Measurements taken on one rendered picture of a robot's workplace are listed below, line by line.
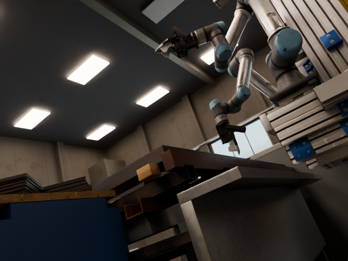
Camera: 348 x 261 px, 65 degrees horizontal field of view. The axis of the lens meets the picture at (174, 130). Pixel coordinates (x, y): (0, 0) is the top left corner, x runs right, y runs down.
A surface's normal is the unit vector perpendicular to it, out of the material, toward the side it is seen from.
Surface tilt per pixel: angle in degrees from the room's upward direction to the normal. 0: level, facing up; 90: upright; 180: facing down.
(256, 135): 90
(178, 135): 90
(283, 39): 98
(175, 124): 90
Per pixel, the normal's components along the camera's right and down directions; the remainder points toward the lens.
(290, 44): -0.13, -0.24
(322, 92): -0.56, -0.16
